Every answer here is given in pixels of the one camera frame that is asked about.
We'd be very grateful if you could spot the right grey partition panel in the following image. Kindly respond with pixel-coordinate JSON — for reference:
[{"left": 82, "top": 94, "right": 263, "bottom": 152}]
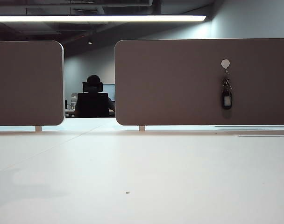
[{"left": 114, "top": 38, "right": 284, "bottom": 126}]

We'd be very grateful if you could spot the computer monitor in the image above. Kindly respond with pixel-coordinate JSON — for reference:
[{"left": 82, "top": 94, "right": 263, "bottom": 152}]
[{"left": 102, "top": 84, "right": 115, "bottom": 101}]

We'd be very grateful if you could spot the bunch of keys with black fob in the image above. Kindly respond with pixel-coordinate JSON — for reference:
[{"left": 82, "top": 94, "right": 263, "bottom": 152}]
[{"left": 220, "top": 70, "right": 234, "bottom": 110}]

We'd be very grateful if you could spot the long ceiling light strip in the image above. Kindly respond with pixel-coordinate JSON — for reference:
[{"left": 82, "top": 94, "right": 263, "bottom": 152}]
[{"left": 0, "top": 15, "right": 207, "bottom": 23}]

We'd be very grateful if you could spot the left grey partition panel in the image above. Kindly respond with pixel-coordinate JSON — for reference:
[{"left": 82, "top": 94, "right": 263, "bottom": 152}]
[{"left": 0, "top": 41, "right": 64, "bottom": 126}]

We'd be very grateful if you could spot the grey partition panel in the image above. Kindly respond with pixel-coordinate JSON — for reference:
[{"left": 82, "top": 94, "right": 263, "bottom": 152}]
[
  {"left": 0, "top": 41, "right": 64, "bottom": 126},
  {"left": 114, "top": 38, "right": 284, "bottom": 126}
]

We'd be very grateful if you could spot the white hexagonal wall hook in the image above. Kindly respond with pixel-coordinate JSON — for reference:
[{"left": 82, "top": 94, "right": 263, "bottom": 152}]
[{"left": 221, "top": 59, "right": 231, "bottom": 75}]

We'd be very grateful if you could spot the seated person in dark clothes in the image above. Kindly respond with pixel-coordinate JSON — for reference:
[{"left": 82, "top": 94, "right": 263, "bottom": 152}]
[{"left": 86, "top": 74, "right": 116, "bottom": 112}]

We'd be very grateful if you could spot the black mesh office chair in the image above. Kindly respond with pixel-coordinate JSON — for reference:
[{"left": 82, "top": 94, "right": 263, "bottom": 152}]
[{"left": 74, "top": 82, "right": 110, "bottom": 118}]

